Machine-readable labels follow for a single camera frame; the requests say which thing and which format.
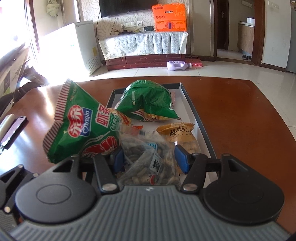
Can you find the white patterned cabinet cloth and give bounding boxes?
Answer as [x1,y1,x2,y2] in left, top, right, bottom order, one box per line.
[99,32,189,60]

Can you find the white chest freezer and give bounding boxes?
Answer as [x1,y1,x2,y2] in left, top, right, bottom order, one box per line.
[38,21,102,80]

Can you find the orange gift box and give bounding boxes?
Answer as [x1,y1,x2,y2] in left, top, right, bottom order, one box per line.
[152,3,187,32]

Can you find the black wall television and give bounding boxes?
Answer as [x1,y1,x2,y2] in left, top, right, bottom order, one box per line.
[99,0,158,17]

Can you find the green shrimp chips bag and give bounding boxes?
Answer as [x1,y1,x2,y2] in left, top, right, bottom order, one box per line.
[43,80,132,164]

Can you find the tied cream curtain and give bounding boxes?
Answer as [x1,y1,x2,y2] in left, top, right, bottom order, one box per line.
[46,0,60,17]

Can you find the yellow clear biscuit bag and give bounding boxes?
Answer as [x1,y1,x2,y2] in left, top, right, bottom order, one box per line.
[156,123,200,154]

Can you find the black set-top box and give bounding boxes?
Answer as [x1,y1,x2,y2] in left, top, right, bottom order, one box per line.
[144,26,154,32]

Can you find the grey clear peanut packet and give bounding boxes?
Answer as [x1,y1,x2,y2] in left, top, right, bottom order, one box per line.
[117,130,181,188]

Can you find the purple smartphone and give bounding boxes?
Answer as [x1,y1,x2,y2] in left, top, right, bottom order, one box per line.
[1,116,28,153]

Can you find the dark grey shallow box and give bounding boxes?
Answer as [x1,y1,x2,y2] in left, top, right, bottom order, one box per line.
[106,82,219,183]

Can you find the long orange snack bar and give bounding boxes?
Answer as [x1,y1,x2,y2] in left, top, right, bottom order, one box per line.
[131,125,143,135]

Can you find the red floor mat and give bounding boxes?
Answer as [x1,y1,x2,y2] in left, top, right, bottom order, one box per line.
[185,57,203,68]

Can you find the purple detergent bottle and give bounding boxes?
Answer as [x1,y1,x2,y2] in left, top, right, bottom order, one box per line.
[166,61,192,71]

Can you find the pair of slippers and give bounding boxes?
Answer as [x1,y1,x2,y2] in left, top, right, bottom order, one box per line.
[242,54,252,61]

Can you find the wooden kitchen counter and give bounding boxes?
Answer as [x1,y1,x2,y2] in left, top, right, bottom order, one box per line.
[237,23,255,55]

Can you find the green striped snack bag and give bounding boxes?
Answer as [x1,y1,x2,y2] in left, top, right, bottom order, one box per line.
[115,80,178,121]

